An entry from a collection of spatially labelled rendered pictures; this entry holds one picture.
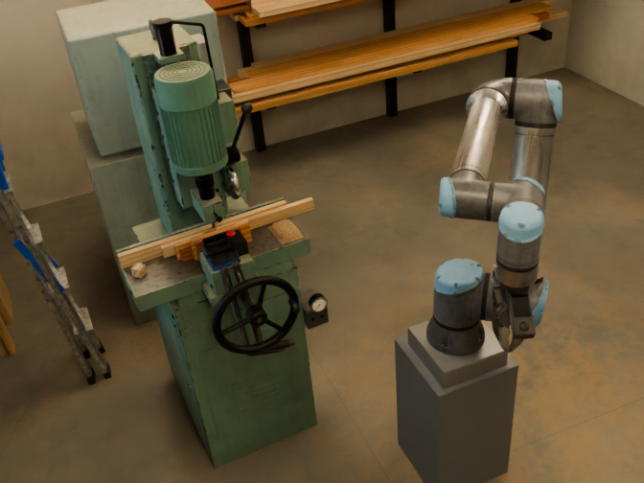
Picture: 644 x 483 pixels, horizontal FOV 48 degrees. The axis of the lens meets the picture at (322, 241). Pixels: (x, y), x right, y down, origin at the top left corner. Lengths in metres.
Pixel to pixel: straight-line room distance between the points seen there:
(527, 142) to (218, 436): 1.55
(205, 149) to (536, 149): 0.97
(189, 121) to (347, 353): 1.50
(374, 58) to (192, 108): 2.55
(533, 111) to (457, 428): 1.07
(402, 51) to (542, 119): 2.62
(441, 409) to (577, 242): 1.83
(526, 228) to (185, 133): 1.11
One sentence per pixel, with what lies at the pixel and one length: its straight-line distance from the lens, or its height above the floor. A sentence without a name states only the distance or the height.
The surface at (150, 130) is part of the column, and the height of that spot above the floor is 1.27.
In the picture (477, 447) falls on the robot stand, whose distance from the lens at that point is 2.67.
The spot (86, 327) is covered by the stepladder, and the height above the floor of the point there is 0.27.
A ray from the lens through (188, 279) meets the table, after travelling 2.35.
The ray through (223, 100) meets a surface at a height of 1.30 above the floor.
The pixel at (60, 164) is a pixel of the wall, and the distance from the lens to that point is 4.79.
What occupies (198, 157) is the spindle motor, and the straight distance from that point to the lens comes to 2.25.
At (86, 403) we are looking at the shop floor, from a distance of 3.37.
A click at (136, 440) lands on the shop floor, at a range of 3.15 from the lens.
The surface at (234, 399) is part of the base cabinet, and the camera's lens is 2.74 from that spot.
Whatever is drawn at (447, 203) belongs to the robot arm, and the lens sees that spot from 1.66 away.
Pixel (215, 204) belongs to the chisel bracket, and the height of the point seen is 1.07.
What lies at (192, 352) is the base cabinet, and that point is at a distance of 2.53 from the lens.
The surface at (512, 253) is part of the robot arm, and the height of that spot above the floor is 1.36.
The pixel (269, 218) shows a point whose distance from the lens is 2.53.
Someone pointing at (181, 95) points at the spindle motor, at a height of 1.47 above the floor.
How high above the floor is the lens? 2.29
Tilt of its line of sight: 35 degrees down
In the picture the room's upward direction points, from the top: 6 degrees counter-clockwise
